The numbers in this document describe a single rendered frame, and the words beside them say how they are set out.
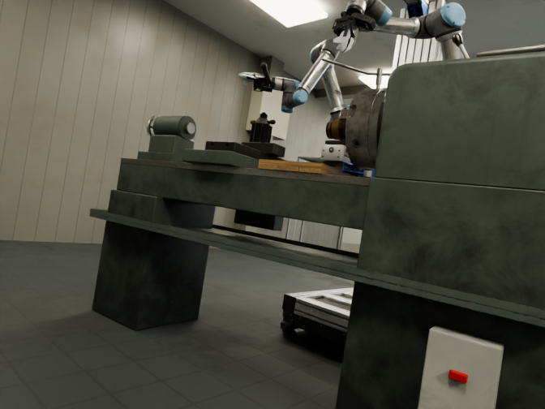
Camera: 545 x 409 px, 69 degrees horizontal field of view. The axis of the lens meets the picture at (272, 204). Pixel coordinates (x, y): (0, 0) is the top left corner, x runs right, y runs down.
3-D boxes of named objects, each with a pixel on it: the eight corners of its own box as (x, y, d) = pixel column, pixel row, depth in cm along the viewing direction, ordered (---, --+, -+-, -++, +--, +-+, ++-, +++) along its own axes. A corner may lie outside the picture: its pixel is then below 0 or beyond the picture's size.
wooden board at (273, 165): (358, 187, 178) (358, 178, 178) (320, 173, 148) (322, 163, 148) (301, 181, 195) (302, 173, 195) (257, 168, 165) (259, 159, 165)
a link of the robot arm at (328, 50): (351, 43, 227) (306, 109, 217) (340, 49, 237) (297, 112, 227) (337, 28, 223) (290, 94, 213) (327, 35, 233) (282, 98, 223)
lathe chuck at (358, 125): (391, 174, 168) (401, 100, 167) (362, 165, 142) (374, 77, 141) (371, 172, 173) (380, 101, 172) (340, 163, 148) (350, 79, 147)
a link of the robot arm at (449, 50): (459, 121, 201) (439, 10, 192) (486, 116, 188) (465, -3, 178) (443, 127, 197) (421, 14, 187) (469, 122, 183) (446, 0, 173)
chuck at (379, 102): (399, 174, 166) (409, 99, 165) (372, 165, 140) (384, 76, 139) (391, 174, 168) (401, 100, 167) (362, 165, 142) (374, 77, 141)
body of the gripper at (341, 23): (337, 44, 163) (345, 22, 167) (357, 40, 158) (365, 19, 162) (331, 28, 157) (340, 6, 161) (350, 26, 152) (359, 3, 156)
